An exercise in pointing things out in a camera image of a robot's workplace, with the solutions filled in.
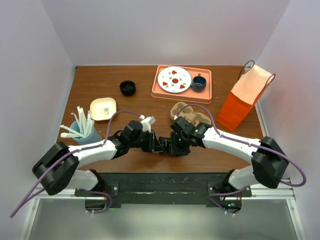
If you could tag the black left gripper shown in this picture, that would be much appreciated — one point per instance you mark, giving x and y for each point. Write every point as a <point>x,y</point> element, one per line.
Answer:
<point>153,145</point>

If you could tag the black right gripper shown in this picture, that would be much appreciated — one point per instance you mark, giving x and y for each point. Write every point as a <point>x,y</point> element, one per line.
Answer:
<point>175,150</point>

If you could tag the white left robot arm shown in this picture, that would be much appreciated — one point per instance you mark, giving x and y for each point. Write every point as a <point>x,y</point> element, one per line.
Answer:
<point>57,168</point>

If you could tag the beige pulp cup carrier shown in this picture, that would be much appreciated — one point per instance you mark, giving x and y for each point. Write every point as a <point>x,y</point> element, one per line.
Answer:
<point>189,114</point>

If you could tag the light blue straw cup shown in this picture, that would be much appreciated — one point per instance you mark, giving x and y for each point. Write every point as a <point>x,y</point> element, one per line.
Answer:
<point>93,137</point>

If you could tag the pink serving tray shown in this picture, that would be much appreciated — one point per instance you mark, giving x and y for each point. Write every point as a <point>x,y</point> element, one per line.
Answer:
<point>189,95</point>

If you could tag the dark blue ceramic mug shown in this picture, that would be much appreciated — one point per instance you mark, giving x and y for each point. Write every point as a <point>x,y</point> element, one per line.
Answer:
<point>198,83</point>

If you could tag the cream square bowl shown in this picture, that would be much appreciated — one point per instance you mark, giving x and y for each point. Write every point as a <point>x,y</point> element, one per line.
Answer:
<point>103,109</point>

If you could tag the white watermelon pattern plate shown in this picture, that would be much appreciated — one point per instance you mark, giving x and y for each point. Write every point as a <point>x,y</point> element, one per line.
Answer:
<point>174,80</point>

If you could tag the orange paper bag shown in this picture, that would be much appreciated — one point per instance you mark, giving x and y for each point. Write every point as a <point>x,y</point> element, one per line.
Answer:
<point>251,83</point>

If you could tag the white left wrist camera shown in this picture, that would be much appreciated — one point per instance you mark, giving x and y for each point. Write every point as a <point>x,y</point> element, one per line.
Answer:
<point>147,123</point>

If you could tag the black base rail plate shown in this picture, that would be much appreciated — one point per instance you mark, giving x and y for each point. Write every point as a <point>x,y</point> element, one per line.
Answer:
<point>173,188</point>

